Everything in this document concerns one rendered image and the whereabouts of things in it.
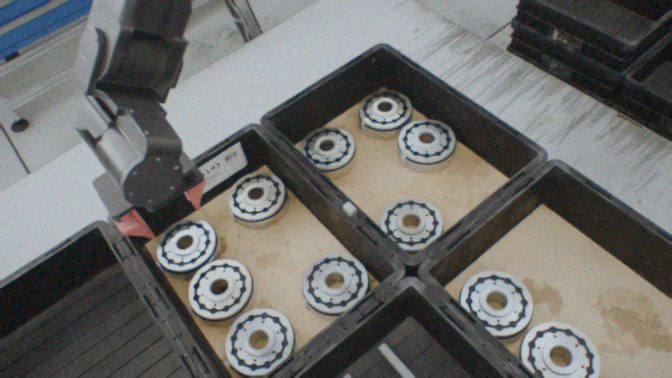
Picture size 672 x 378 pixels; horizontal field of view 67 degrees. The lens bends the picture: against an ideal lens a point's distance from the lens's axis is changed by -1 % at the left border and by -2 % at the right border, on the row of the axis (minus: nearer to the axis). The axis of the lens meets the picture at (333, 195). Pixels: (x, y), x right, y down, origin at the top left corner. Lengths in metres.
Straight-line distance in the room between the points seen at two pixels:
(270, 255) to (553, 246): 0.46
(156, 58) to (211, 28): 2.36
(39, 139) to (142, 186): 2.22
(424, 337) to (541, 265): 0.22
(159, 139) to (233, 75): 0.95
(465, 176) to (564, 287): 0.25
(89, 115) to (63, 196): 0.80
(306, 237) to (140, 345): 0.31
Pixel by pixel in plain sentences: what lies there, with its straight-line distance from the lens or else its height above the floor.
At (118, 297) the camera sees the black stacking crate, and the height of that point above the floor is 0.83.
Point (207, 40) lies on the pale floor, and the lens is 2.79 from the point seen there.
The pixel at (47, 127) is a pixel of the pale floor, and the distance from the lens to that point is 2.73.
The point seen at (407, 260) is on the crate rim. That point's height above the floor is 0.93.
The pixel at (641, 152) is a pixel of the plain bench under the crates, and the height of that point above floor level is 0.70.
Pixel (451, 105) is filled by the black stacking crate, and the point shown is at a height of 0.90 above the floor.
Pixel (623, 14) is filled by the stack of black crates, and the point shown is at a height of 0.49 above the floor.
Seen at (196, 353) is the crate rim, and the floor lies 0.92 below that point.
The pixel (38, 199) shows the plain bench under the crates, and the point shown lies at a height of 0.70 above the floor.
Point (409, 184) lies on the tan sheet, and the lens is 0.93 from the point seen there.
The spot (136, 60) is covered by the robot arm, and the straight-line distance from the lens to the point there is 0.50.
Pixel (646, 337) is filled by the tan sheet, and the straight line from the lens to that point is 0.87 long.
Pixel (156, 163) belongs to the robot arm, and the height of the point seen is 1.25.
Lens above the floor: 1.58
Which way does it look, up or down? 54 degrees down
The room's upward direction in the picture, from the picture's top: 11 degrees counter-clockwise
